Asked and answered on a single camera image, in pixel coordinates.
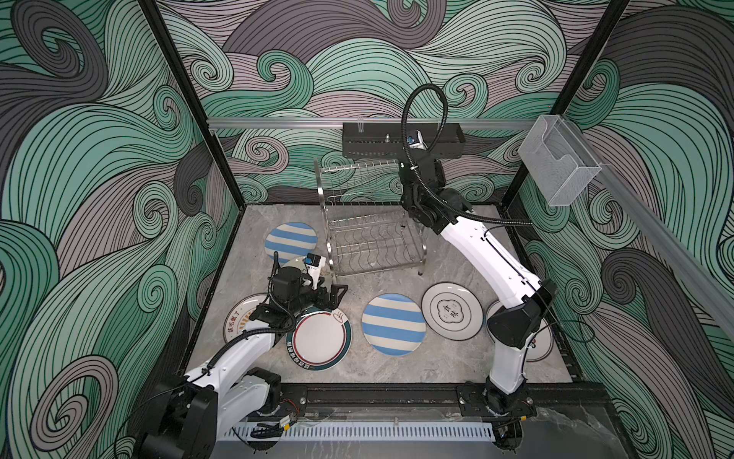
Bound white plate cloud emblem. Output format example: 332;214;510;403
421;282;485;342

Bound aluminium wall rail right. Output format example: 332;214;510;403
570;122;733;338

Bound clear acrylic wall box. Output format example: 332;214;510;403
518;115;601;208

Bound aluminium wall rail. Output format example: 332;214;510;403
206;117;535;131
570;122;733;338

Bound blue striped plate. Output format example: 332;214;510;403
265;222;318;264
361;294;427;357

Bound right black corrugated cable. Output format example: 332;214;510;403
399;83;534;228

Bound black perforated wall shelf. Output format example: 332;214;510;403
342;122;466;160

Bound white plate red characters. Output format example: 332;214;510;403
485;300;554;363

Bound white plate black squiggle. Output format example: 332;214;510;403
285;256;334;289

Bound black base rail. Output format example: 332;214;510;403
266;382;609;410

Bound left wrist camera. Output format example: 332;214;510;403
303;252;326;290

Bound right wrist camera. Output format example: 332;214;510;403
406;130;428;151

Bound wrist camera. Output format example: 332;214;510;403
303;252;326;290
406;130;428;151

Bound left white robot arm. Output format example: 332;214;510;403
131;264;349;458

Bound green rimmed white plate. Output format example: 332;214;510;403
286;307;353;371

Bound aluminium wall rail back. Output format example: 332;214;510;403
206;117;535;131

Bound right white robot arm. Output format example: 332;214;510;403
399;160;556;414

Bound white slotted cable duct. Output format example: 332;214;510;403
220;421;497;444

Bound steel wire dish rack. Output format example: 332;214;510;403
315;160;427;277

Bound orange sun plate left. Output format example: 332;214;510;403
223;294;267;343

